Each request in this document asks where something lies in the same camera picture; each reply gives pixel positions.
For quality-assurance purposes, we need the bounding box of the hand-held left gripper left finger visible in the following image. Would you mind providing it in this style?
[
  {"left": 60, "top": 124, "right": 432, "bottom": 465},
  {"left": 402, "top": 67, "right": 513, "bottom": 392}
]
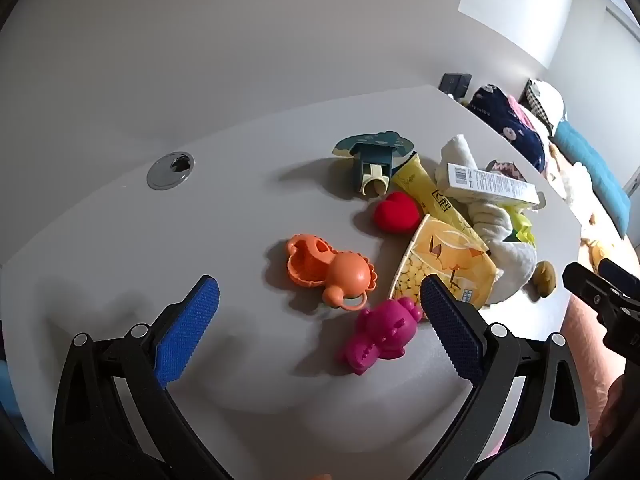
[{"left": 52, "top": 275, "right": 231, "bottom": 480}]

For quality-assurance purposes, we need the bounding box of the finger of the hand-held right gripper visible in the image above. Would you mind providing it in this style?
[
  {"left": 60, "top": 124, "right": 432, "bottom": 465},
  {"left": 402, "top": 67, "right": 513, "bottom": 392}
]
[
  {"left": 599, "top": 258, "right": 640, "bottom": 296},
  {"left": 562, "top": 261, "right": 626, "bottom": 311}
]

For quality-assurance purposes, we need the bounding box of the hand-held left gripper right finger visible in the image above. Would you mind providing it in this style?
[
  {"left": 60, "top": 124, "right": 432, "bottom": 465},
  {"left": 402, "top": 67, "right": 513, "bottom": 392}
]
[{"left": 410, "top": 274, "right": 593, "bottom": 480}]

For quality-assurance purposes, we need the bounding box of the red velvet heart box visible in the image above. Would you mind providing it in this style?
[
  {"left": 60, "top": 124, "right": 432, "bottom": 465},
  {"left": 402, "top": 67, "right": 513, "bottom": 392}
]
[{"left": 374, "top": 191, "right": 422, "bottom": 233}]

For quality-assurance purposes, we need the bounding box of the yellow plush toy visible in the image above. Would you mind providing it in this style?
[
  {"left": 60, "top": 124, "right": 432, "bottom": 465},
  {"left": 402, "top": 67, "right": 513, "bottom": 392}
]
[{"left": 581, "top": 235, "right": 621, "bottom": 272}]

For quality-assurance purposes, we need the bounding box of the brown lumpy object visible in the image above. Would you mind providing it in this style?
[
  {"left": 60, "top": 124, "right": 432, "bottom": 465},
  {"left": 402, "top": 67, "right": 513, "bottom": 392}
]
[{"left": 530, "top": 260, "right": 557, "bottom": 299}]

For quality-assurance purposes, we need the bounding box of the magenta plastic sand toy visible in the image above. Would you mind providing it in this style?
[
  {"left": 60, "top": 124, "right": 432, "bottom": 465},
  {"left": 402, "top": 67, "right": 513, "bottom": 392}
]
[{"left": 341, "top": 296, "right": 423, "bottom": 375}]

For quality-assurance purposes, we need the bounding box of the yellow snack bag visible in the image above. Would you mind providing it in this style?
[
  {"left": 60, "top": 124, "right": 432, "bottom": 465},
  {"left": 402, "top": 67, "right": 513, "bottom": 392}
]
[{"left": 389, "top": 214, "right": 501, "bottom": 308}]

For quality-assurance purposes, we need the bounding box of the green plastic wrapper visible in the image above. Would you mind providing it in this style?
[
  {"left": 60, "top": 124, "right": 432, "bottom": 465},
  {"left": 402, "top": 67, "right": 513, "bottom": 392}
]
[{"left": 507, "top": 210, "right": 537, "bottom": 247}]

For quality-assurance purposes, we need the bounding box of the cream plush blanket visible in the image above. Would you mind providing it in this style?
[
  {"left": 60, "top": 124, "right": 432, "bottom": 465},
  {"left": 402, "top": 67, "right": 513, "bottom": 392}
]
[{"left": 546, "top": 142, "right": 597, "bottom": 227}]

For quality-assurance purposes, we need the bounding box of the teal pillow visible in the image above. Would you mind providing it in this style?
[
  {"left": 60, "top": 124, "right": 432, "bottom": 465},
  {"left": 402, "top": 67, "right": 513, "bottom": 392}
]
[{"left": 552, "top": 120, "right": 632, "bottom": 239}]

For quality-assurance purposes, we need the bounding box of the orange plastic sand toy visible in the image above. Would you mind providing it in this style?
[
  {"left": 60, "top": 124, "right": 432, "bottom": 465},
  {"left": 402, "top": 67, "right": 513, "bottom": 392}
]
[{"left": 286, "top": 233, "right": 379, "bottom": 310}]

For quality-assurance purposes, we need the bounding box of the long white carton box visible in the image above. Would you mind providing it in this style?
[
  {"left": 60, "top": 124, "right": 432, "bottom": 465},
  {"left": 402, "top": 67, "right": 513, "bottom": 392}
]
[{"left": 446, "top": 162, "right": 547, "bottom": 209}]

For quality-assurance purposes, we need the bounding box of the yellow foil packet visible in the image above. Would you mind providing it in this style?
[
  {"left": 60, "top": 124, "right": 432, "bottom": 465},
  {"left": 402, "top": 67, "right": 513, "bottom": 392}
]
[{"left": 391, "top": 154, "right": 482, "bottom": 248}]

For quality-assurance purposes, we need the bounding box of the patterned foam corner guard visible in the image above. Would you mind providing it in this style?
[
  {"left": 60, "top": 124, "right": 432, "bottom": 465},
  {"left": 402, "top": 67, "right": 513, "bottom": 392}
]
[{"left": 484, "top": 159, "right": 527, "bottom": 183}]

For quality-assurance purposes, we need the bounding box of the checkered white pillow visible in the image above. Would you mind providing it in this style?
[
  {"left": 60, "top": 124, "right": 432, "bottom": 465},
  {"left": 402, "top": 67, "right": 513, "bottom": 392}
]
[{"left": 520, "top": 79, "right": 566, "bottom": 137}]

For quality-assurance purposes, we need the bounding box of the navy patterned pillow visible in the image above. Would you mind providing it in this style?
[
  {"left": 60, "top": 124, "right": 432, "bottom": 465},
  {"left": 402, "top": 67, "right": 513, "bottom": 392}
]
[{"left": 469, "top": 85, "right": 549, "bottom": 172}]

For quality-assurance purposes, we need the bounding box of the black box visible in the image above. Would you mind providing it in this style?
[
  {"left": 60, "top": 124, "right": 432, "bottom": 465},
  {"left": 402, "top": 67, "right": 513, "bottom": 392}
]
[{"left": 440, "top": 73, "right": 472, "bottom": 101}]

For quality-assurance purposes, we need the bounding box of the silver desk cable grommet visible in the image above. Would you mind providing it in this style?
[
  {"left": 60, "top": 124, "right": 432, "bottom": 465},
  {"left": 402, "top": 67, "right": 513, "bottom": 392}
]
[{"left": 146, "top": 151, "right": 196, "bottom": 191}]

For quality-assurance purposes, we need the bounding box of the teal mushroom-shaped wall holder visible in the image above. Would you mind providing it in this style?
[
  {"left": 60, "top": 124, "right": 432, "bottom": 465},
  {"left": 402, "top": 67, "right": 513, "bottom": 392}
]
[{"left": 333, "top": 131, "right": 417, "bottom": 197}]

